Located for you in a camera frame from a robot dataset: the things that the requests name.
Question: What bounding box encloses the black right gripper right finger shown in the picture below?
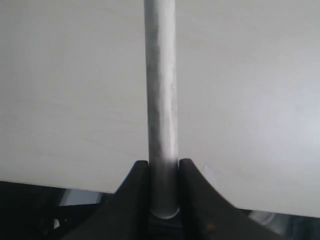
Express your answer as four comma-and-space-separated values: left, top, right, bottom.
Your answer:
177, 158, 281, 240

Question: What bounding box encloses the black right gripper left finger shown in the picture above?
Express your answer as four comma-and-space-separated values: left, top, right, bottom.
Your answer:
62, 160, 150, 240

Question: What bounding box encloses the white drumstick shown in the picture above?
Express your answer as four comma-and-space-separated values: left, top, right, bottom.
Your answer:
143, 0, 179, 220

